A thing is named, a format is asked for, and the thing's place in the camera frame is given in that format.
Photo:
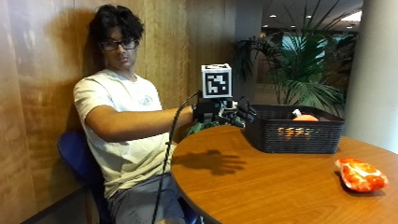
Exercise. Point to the orange and white soft toy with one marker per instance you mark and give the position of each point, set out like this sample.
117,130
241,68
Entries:
360,174

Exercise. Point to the black-framed glasses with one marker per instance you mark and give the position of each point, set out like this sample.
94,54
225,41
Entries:
113,44

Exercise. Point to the orange fruit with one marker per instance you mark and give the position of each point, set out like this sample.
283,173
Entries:
304,118

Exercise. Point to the white round column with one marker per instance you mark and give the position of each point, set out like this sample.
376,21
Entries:
374,77

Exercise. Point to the small white object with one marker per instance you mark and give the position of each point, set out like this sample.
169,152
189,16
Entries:
295,112

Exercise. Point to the bright ceiling light panel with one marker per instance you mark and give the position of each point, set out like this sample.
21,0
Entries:
352,16

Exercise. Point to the the person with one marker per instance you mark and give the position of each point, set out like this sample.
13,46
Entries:
123,149

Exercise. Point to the black woven plastic basket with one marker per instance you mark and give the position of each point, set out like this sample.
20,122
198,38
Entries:
298,137

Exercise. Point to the blue chair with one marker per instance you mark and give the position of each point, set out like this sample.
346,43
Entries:
78,158

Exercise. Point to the green palm plant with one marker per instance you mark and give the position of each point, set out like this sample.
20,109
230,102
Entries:
306,71

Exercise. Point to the white cube with black markers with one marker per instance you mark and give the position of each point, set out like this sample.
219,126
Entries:
215,81

